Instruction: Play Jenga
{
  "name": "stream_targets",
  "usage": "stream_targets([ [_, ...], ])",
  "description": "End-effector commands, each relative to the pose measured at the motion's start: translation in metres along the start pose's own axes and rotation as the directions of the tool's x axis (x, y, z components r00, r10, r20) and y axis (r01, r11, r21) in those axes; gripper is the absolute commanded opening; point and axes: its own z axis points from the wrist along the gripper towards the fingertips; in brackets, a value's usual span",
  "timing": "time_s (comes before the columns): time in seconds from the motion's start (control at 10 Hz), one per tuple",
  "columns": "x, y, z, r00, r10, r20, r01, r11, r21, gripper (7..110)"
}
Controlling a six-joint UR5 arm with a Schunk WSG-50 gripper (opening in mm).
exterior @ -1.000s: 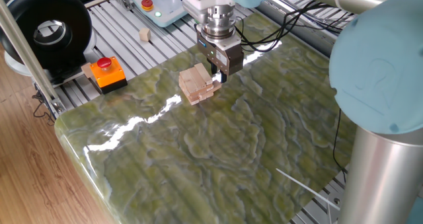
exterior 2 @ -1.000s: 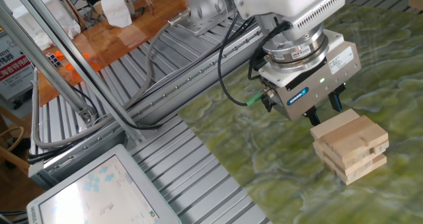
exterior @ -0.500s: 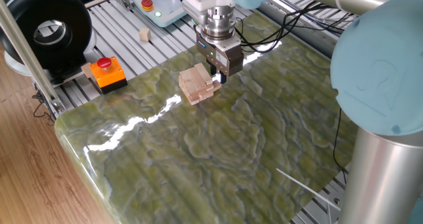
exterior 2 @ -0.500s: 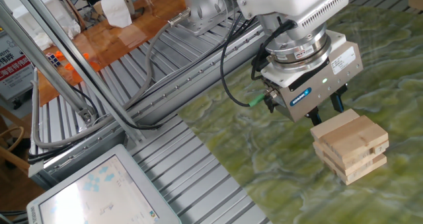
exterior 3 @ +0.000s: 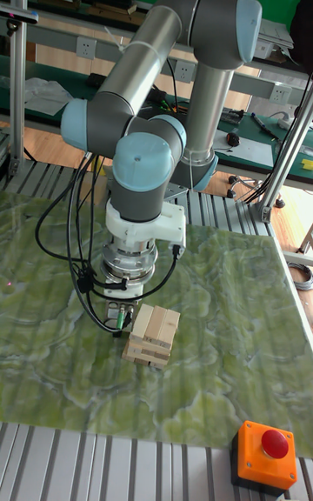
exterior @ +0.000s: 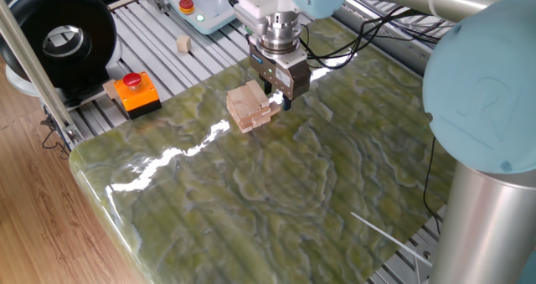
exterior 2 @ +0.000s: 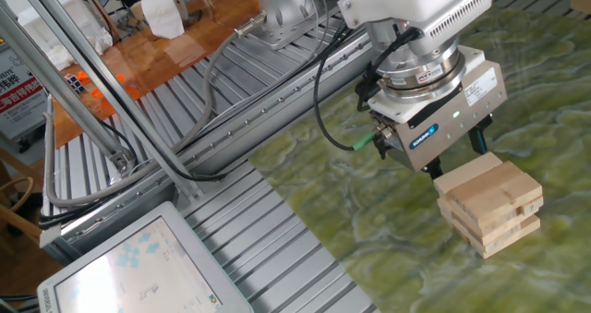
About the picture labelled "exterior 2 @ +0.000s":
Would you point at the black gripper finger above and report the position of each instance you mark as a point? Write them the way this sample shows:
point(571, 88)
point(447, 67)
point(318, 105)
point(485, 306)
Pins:
point(434, 170)
point(479, 142)

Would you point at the silver Schunk gripper body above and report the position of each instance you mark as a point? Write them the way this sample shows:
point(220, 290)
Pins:
point(443, 128)

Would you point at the wooden jenga block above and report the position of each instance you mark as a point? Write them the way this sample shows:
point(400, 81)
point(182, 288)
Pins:
point(447, 220)
point(510, 239)
point(460, 233)
point(466, 172)
point(503, 200)
point(485, 186)
point(459, 223)
point(511, 224)

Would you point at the wooden jenga block marked seven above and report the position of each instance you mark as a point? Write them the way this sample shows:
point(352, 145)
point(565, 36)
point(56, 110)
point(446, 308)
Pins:
point(532, 209)

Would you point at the silver force torque sensor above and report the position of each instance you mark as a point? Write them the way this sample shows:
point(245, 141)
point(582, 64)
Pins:
point(415, 80)

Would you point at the green marble pattern mat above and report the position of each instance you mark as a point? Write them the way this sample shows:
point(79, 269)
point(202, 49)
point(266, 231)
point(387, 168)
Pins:
point(415, 276)

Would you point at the white vented wrist housing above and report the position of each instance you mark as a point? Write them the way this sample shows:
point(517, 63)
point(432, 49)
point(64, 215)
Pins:
point(415, 3)

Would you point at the grey flexible conduit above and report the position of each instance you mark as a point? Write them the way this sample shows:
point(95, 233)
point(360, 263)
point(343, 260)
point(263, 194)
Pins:
point(208, 96)

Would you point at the brown wooden desk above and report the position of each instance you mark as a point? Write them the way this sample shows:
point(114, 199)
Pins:
point(152, 59)

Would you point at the white toilet paper roll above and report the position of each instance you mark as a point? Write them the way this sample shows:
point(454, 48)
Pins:
point(161, 15)

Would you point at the white teach pendant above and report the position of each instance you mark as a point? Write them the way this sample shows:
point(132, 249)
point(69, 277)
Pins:
point(138, 267)

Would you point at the orange plastic piece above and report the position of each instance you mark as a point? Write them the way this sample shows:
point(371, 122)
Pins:
point(84, 76)
point(132, 92)

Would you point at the white plastic bag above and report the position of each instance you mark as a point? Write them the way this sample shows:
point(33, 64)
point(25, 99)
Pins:
point(92, 31)

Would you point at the small rubik cube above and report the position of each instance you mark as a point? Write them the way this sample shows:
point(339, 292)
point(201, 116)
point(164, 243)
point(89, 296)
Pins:
point(76, 83)

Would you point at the wooden chair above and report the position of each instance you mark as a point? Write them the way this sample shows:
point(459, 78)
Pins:
point(18, 223)

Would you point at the sign with red text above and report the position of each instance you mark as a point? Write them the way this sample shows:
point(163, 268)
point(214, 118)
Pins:
point(18, 96)

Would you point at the silver post with flange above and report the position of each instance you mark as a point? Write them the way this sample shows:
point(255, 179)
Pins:
point(286, 8)

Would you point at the aluminium table rail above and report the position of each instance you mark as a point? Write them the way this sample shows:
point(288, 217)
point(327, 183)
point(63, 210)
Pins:
point(231, 133)

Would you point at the aluminium frame bar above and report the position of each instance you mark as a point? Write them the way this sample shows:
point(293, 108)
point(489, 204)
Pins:
point(54, 80)
point(111, 91)

